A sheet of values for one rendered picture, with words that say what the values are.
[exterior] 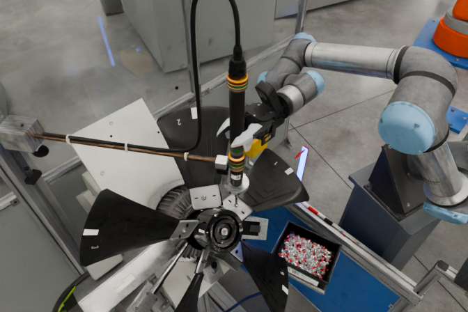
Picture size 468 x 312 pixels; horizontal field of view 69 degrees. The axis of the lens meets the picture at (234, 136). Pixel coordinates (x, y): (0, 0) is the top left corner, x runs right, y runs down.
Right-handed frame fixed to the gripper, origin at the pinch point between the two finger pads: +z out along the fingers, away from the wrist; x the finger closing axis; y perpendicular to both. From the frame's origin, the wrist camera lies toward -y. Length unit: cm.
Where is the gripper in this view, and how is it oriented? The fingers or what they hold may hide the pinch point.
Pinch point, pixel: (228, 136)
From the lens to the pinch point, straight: 79.7
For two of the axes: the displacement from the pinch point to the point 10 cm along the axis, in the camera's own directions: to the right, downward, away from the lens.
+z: -7.1, 4.9, -5.0
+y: -0.1, 7.1, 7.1
